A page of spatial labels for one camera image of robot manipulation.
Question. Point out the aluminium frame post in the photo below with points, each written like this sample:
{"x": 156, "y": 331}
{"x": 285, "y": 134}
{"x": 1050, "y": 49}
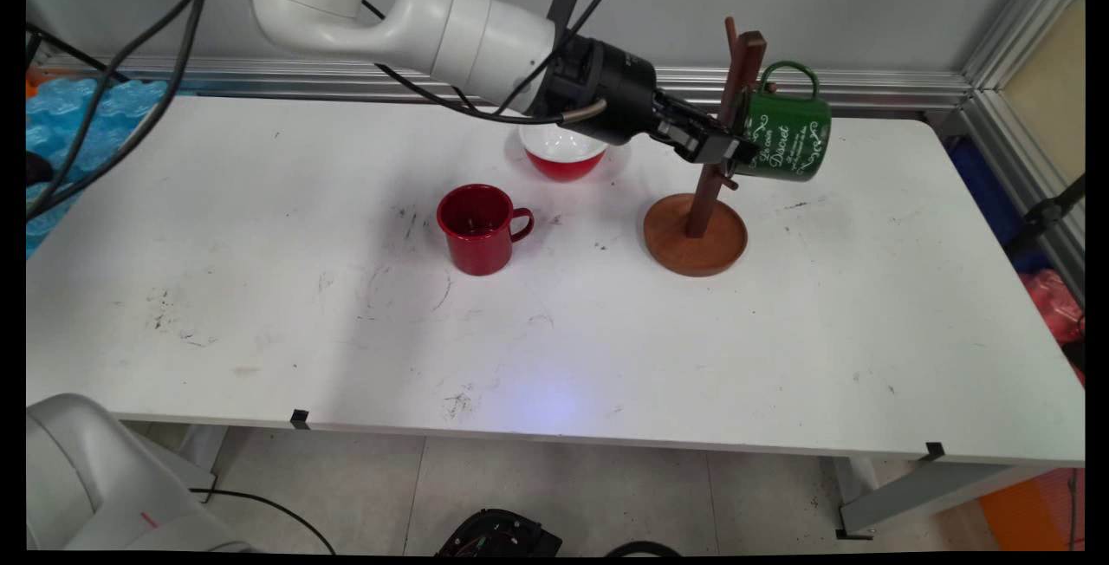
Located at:
{"x": 1031, "y": 15}

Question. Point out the aluminium frame rail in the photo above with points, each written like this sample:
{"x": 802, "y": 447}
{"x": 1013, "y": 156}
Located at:
{"x": 823, "y": 87}
{"x": 1031, "y": 175}

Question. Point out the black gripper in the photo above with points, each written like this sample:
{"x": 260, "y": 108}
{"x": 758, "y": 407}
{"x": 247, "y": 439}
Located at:
{"x": 615, "y": 93}

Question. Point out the grey table leg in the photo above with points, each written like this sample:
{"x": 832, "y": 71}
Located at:
{"x": 204, "y": 457}
{"x": 918, "y": 496}

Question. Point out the beige board panel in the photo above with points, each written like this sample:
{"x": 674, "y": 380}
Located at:
{"x": 1053, "y": 88}

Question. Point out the red enamel mug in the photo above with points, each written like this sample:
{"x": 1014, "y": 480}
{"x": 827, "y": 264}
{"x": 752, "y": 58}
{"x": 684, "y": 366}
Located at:
{"x": 476, "y": 244}

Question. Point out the red bowl with white inside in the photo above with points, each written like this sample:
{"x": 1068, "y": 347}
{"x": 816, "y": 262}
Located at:
{"x": 563, "y": 168}

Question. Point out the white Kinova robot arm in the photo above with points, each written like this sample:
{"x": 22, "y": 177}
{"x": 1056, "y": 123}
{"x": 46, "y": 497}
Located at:
{"x": 450, "y": 36}

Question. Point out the dark blue plastic sheet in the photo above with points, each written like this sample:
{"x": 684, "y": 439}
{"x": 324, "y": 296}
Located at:
{"x": 988, "y": 192}

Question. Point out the small black table clip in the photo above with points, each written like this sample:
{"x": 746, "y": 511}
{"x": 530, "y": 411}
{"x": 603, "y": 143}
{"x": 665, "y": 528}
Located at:
{"x": 934, "y": 451}
{"x": 300, "y": 418}

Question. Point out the blue bubble wrap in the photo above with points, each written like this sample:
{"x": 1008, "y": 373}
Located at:
{"x": 121, "y": 114}

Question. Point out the brown wooden mug tree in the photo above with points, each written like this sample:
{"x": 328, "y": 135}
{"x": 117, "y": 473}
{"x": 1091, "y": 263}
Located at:
{"x": 693, "y": 249}

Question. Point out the green mug with white script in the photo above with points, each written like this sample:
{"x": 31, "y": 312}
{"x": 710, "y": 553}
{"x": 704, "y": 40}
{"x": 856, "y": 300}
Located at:
{"x": 793, "y": 145}

